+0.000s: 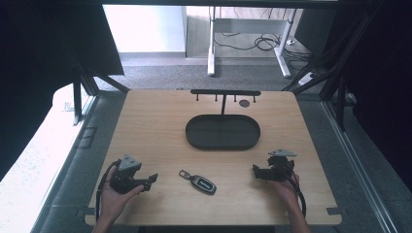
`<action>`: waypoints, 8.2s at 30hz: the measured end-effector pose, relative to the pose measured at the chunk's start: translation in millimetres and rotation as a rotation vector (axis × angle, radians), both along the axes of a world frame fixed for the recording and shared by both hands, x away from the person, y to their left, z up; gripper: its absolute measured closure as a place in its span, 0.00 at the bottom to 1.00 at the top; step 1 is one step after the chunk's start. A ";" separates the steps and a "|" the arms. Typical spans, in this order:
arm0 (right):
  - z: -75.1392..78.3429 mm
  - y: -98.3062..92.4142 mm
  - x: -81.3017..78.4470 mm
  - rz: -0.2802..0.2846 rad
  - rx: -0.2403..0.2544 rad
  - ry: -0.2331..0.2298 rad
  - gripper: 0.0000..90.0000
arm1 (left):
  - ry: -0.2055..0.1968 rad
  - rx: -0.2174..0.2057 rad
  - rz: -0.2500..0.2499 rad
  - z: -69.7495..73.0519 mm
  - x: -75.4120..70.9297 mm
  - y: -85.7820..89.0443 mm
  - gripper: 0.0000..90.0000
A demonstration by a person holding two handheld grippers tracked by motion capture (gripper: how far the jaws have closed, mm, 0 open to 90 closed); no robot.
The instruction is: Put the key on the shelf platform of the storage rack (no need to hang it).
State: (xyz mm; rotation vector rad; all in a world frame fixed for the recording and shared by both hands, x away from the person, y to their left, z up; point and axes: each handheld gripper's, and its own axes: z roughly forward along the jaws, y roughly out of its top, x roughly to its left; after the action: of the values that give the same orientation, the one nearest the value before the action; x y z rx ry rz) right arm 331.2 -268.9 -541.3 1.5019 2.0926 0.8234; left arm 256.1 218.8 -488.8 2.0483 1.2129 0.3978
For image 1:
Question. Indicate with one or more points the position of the round grey table grommet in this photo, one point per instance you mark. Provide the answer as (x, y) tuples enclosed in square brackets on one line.
[(244, 103)]

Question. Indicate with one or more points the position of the person's right hand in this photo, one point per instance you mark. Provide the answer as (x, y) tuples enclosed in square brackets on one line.
[(286, 191)]

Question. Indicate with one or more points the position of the dark curtain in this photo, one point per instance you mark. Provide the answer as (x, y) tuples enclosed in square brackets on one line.
[(382, 81), (39, 64)]

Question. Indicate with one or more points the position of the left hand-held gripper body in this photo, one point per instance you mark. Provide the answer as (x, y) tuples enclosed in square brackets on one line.
[(124, 181)]

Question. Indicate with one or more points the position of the grey floor socket plate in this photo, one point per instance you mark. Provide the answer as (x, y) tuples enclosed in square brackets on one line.
[(87, 137)]

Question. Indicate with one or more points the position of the white panel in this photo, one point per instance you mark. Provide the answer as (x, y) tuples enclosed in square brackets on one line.
[(144, 29)]

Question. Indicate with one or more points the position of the black key rack with tray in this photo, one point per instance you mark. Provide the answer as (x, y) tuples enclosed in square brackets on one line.
[(223, 132)]

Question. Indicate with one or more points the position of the black metal frame strut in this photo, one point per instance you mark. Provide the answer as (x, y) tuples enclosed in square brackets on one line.
[(77, 100), (340, 93)]

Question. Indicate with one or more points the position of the white power strip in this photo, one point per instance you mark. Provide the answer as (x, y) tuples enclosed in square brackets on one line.
[(306, 78)]

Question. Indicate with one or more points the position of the person's left hand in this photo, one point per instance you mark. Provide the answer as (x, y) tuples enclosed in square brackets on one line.
[(113, 200)]

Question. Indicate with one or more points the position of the white desk frame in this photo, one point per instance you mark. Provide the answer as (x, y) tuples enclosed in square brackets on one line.
[(212, 48)]

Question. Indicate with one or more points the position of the aluminium rail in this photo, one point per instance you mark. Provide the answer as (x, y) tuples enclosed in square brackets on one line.
[(359, 168)]

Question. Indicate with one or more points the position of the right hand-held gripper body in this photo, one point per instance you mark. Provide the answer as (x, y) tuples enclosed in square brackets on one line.
[(278, 166)]

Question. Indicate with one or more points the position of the black car key fob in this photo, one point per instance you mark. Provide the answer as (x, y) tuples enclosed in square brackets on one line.
[(202, 184)]

